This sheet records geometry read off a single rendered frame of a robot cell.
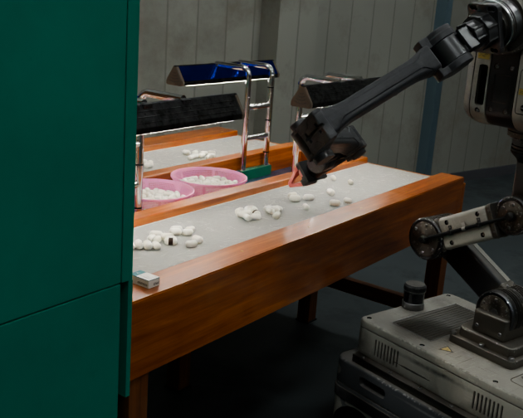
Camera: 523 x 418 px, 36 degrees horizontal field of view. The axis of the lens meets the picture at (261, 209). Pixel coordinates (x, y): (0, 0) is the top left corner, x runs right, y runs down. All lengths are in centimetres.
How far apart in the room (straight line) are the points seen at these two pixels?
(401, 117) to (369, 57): 58
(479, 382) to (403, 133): 392
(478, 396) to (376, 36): 372
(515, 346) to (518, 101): 68
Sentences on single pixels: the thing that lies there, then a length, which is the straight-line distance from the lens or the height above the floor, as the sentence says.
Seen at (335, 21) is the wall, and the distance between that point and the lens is 535.
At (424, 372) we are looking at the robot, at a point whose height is 41.
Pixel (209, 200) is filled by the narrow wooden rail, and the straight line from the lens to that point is 253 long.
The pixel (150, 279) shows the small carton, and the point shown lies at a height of 79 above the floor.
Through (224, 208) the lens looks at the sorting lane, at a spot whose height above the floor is 74.
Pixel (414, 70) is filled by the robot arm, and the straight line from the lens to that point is 189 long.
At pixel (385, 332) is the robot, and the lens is 242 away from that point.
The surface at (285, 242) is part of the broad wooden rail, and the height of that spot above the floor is 77.
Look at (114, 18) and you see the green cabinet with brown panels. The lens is 150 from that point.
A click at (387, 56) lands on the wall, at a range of 573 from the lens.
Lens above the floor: 144
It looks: 16 degrees down
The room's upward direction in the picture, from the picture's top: 4 degrees clockwise
